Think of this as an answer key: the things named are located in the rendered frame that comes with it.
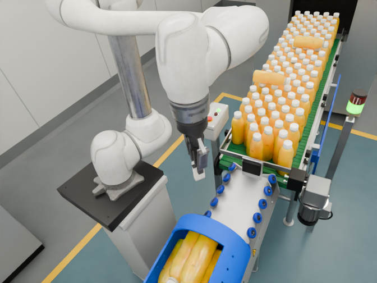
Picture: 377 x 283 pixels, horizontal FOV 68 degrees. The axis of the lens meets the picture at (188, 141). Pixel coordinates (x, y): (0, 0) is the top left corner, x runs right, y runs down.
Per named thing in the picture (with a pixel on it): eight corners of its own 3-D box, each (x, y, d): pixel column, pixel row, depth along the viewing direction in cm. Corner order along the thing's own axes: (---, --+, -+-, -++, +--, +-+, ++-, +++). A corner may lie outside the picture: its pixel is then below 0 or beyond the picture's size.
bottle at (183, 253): (197, 227, 98) (171, 277, 87) (210, 239, 100) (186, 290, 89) (186, 228, 104) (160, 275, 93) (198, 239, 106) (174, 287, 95)
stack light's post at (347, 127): (306, 231, 212) (345, 121, 135) (307, 226, 214) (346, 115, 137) (312, 232, 210) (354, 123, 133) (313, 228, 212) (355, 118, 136)
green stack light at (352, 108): (345, 112, 131) (348, 104, 127) (346, 104, 134) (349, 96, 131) (361, 115, 128) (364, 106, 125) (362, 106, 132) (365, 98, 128)
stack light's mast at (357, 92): (341, 122, 135) (351, 95, 124) (344, 114, 139) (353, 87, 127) (357, 124, 132) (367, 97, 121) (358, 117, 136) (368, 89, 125)
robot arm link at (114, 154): (92, 172, 131) (77, 137, 117) (125, 153, 140) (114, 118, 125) (110, 192, 121) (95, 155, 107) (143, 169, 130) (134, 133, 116)
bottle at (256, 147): (253, 155, 153) (254, 131, 140) (264, 161, 149) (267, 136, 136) (246, 163, 149) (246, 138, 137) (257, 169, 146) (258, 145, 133)
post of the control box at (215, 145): (218, 219, 228) (209, 128, 158) (220, 215, 230) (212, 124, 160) (223, 220, 226) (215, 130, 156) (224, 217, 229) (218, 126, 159)
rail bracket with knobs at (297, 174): (281, 188, 136) (284, 176, 129) (285, 178, 140) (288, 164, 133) (302, 195, 132) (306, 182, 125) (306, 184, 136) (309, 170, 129)
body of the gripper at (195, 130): (169, 108, 66) (174, 136, 72) (182, 129, 60) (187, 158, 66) (198, 97, 67) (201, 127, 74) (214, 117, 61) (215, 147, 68)
